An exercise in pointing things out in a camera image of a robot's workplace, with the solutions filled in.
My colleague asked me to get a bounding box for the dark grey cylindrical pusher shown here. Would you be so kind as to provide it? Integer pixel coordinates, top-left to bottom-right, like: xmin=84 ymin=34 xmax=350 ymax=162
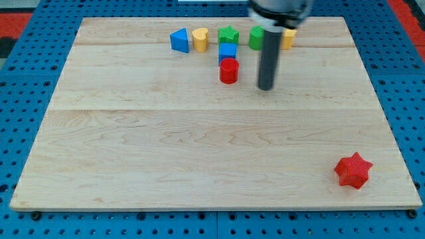
xmin=257 ymin=31 xmax=282 ymax=91

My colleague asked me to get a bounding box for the green star block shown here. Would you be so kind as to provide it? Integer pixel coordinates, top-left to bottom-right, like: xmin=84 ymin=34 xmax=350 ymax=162
xmin=218 ymin=25 xmax=240 ymax=44

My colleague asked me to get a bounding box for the red star block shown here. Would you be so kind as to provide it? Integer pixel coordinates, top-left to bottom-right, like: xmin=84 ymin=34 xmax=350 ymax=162
xmin=334 ymin=152 xmax=373 ymax=189

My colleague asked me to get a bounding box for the yellow hexagon block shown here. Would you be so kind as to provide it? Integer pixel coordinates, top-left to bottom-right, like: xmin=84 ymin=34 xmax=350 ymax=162
xmin=281 ymin=29 xmax=297 ymax=50

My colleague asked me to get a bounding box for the green cylinder block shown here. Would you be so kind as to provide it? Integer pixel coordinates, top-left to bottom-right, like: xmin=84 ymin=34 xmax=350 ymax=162
xmin=248 ymin=26 xmax=264 ymax=50

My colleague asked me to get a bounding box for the blue cube block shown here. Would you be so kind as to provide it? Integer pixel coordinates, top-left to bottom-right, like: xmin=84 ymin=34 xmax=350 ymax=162
xmin=218 ymin=42 xmax=238 ymax=64

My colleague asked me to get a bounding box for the red cylinder block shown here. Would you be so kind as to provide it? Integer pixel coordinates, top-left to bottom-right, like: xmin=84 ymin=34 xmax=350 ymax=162
xmin=219 ymin=58 xmax=239 ymax=84

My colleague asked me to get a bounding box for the yellow heart block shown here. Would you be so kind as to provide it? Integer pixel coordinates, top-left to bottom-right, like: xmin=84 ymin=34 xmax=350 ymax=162
xmin=191 ymin=27 xmax=209 ymax=53

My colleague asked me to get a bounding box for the blue triangle block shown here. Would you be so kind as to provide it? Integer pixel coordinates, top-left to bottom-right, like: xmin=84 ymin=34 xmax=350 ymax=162
xmin=170 ymin=28 xmax=189 ymax=53

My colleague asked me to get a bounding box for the wooden board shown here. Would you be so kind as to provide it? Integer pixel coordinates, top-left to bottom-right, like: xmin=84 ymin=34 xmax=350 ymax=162
xmin=10 ymin=17 xmax=422 ymax=212

